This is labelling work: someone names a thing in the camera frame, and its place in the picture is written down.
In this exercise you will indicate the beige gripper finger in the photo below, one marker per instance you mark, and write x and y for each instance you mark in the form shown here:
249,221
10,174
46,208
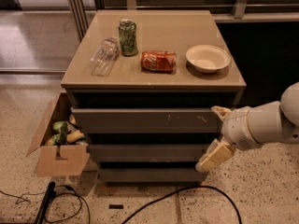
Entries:
217,153
221,112

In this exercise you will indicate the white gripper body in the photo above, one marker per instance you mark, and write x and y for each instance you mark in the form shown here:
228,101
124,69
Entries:
239,129

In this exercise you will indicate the grey top drawer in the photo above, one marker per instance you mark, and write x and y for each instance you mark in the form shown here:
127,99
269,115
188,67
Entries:
147,120

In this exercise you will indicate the grey drawer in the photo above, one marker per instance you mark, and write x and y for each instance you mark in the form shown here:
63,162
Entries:
147,120
150,175
147,153

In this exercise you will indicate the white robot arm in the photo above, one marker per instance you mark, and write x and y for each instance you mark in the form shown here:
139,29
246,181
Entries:
251,127

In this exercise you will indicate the grey bottom drawer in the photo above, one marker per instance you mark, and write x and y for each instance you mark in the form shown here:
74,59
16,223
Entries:
150,175

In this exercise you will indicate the grey drawer cabinet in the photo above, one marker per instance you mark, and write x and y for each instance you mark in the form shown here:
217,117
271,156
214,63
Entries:
129,86

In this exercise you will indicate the grey middle drawer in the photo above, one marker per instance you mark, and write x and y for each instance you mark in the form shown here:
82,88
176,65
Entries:
147,153

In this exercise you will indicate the white bowl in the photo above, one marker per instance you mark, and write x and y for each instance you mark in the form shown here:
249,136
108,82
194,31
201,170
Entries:
208,59

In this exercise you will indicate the orange soda can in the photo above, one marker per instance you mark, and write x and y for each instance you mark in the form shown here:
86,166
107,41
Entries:
158,61

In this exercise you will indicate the green drink can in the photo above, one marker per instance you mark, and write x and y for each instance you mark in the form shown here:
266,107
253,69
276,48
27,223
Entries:
127,37

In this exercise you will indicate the clear plastic bottle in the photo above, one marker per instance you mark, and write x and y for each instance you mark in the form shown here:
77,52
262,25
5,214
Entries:
104,58

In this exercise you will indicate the snack bags in box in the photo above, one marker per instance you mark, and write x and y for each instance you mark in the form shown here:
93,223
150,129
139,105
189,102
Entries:
66,132

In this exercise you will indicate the cardboard box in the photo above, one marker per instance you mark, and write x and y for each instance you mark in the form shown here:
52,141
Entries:
54,161

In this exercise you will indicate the black bar on floor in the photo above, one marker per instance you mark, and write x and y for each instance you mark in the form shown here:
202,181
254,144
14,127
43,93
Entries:
49,195

